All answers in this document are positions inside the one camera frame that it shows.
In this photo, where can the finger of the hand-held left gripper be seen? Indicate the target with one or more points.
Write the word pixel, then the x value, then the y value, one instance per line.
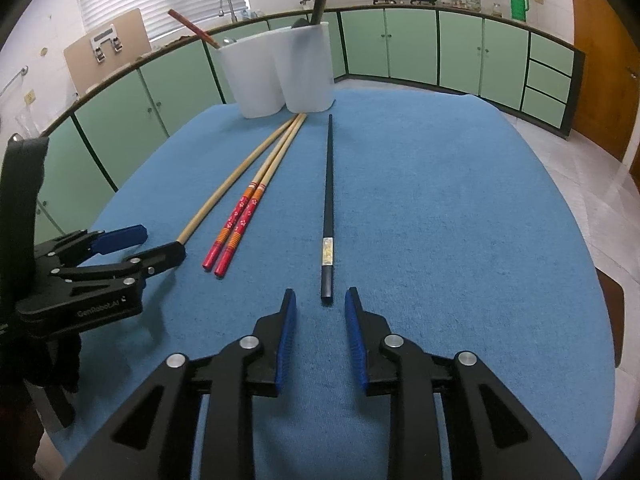
pixel 160 256
pixel 120 237

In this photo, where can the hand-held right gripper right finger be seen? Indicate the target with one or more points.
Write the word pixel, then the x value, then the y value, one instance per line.
pixel 356 340

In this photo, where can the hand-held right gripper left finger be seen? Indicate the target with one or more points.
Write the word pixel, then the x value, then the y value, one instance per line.
pixel 286 340

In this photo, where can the plain bamboo chopstick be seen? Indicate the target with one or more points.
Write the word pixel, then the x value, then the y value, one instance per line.
pixel 235 175

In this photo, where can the red-ended bamboo chopstick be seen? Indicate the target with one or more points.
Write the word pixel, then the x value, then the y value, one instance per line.
pixel 257 200
pixel 250 190
pixel 194 28

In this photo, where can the white double utensil holder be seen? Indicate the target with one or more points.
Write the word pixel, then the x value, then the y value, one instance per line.
pixel 260 75

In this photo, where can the black plastic spoon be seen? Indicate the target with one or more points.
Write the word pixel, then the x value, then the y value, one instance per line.
pixel 301 23

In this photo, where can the blue table mat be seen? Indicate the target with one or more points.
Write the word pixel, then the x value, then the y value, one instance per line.
pixel 425 235

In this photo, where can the brown board with dispenser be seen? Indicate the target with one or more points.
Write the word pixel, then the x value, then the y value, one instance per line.
pixel 115 60

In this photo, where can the chrome sink faucet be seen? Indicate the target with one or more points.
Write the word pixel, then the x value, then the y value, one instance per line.
pixel 229 2

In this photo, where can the green lower kitchen cabinets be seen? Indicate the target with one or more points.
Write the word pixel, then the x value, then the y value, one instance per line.
pixel 460 50

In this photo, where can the dark kitchen countertop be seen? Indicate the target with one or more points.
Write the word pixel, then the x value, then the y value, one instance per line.
pixel 450 10

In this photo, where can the group of glass jars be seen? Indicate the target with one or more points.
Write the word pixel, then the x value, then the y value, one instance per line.
pixel 465 2

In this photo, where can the green thermos flask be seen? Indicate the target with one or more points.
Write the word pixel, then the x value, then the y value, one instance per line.
pixel 519 4

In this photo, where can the wooden door with knob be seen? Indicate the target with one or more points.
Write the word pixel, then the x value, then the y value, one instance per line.
pixel 610 60

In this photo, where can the wall socket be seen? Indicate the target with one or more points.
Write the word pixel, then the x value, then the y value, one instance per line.
pixel 30 98

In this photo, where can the metal towel rail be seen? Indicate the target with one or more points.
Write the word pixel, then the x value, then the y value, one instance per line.
pixel 15 80

